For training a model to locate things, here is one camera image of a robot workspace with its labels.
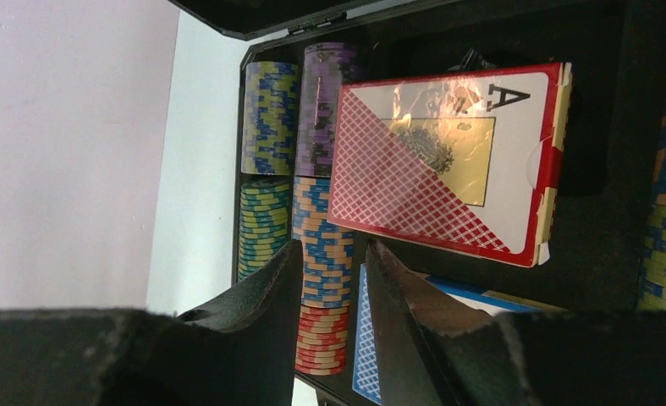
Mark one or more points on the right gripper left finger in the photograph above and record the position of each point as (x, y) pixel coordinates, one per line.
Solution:
(236, 349)

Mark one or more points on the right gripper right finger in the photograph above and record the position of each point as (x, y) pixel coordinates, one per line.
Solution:
(434, 350)

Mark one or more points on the red playing card box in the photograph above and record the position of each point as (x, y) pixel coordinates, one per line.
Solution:
(468, 163)

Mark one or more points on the black poker set case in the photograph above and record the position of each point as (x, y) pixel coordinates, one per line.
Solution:
(618, 53)

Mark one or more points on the blue playing card box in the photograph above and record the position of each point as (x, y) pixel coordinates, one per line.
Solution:
(365, 379)

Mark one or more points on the red chip stack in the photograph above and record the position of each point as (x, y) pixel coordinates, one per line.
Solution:
(321, 347)

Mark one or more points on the orange blue chip stack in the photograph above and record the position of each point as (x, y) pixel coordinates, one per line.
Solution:
(327, 248)

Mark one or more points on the teal green chip stack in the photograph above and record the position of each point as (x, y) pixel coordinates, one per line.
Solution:
(263, 223)

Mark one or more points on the green blue chip stack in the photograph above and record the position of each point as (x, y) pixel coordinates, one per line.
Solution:
(271, 100)

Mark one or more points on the purple chip stack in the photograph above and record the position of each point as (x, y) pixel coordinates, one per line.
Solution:
(326, 67)

